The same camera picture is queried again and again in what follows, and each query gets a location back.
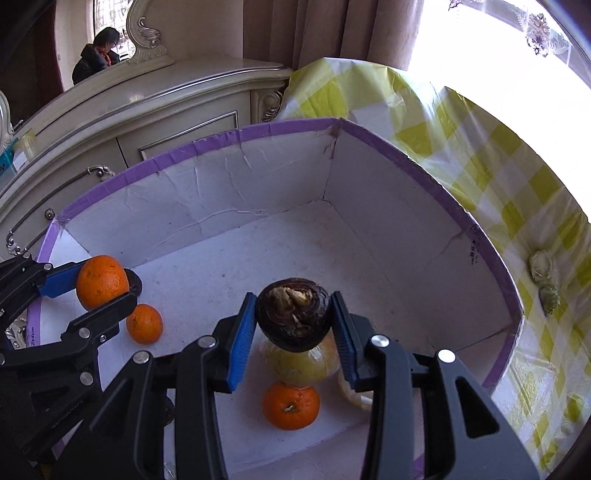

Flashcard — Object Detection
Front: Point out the white cardboard box purple rim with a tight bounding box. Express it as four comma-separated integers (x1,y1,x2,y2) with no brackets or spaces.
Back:
25,117,525,480

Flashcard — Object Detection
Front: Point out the white floral lace curtain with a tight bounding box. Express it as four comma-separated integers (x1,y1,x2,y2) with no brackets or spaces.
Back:
448,0,583,61

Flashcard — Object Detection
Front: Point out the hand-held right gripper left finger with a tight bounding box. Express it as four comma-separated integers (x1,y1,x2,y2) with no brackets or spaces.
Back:
55,292,258,480

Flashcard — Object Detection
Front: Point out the orange mandarin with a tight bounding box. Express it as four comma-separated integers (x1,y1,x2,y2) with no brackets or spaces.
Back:
76,255,130,311
262,382,321,431
126,304,164,345

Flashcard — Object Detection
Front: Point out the yellow white checked tablecloth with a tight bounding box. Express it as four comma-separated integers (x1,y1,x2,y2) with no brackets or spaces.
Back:
274,56,591,480

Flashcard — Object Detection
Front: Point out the small green custard apple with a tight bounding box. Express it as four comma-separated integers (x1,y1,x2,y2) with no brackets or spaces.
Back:
538,284,561,317

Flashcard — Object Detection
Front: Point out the cream ornate mirror frame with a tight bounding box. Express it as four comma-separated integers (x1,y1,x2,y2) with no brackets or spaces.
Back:
121,0,177,66

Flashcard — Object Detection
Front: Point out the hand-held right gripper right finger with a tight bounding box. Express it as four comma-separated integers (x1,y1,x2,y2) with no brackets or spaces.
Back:
330,291,541,480

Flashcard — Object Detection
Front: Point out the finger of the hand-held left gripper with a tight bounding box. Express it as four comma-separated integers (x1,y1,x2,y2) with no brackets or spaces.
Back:
4,270,143,366
0,253,89,324

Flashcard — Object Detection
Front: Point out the pink brown drape curtain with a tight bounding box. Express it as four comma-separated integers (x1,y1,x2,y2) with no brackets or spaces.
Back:
242,0,426,72

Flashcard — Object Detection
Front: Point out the pale yellow onion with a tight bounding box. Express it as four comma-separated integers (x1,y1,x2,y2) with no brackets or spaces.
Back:
264,330,340,389
336,364,374,411

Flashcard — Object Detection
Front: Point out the cream ornate cabinet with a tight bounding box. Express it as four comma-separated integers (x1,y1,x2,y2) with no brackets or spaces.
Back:
0,55,294,268

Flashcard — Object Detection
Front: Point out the blue packet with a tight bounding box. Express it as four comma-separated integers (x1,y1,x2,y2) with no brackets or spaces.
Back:
0,138,19,181

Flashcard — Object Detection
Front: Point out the pale yellow packet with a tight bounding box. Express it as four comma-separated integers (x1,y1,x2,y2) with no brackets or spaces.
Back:
14,129,40,160

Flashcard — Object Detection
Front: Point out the dark brown water chestnut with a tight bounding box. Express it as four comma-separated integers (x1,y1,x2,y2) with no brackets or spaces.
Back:
255,277,332,354

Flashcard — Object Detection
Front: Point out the large green custard apple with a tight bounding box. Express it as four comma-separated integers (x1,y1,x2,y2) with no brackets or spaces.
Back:
529,250,557,283

